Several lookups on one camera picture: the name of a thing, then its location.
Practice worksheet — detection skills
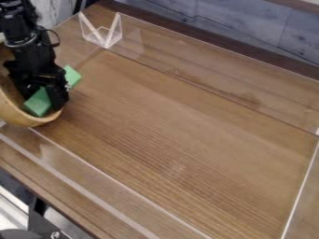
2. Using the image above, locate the black table leg bracket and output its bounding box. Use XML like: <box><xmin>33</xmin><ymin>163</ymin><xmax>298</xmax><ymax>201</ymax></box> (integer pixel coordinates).
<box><xmin>28</xmin><ymin>198</ymin><xmax>72</xmax><ymax>239</ymax></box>

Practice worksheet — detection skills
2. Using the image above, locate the clear acrylic corner bracket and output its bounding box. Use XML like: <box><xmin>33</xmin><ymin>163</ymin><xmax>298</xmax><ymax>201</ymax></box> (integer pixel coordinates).
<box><xmin>79</xmin><ymin>12</ymin><xmax>122</xmax><ymax>49</ymax></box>

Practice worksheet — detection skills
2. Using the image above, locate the wooden bowl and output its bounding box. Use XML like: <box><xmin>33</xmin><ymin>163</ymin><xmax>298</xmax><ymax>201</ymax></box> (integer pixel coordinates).
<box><xmin>0</xmin><ymin>43</ymin><xmax>61</xmax><ymax>127</ymax></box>

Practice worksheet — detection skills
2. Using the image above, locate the clear acrylic front wall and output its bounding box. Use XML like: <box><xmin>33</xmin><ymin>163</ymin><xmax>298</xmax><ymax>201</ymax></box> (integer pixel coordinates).
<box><xmin>0</xmin><ymin>123</ymin><xmax>214</xmax><ymax>239</ymax></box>

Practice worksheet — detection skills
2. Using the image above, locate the clear acrylic back wall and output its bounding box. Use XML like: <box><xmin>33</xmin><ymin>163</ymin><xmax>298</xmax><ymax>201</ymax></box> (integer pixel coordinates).
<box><xmin>55</xmin><ymin>12</ymin><xmax>319</xmax><ymax>135</ymax></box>

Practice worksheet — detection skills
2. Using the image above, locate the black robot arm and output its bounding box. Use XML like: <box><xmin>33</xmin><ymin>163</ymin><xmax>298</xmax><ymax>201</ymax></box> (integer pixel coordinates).
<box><xmin>0</xmin><ymin>0</ymin><xmax>68</xmax><ymax>110</ymax></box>

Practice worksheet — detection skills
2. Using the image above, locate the clear acrylic wall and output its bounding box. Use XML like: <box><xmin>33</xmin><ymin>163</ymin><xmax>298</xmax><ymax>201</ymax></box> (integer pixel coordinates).
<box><xmin>0</xmin><ymin>123</ymin><xmax>214</xmax><ymax>239</ymax></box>
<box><xmin>55</xmin><ymin>12</ymin><xmax>319</xmax><ymax>135</ymax></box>

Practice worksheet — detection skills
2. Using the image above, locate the green rectangular stick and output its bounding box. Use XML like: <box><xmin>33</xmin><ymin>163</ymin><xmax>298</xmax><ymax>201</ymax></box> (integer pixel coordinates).
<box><xmin>23</xmin><ymin>65</ymin><xmax>83</xmax><ymax>118</ymax></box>

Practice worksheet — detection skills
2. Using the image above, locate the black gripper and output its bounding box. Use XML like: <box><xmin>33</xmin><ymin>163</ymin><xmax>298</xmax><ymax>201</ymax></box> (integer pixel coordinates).
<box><xmin>4</xmin><ymin>35</ymin><xmax>68</xmax><ymax>111</ymax></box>

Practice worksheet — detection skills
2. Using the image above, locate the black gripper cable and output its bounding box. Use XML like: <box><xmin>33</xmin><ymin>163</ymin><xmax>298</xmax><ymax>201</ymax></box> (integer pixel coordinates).
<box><xmin>36</xmin><ymin>28</ymin><xmax>63</xmax><ymax>49</ymax></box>

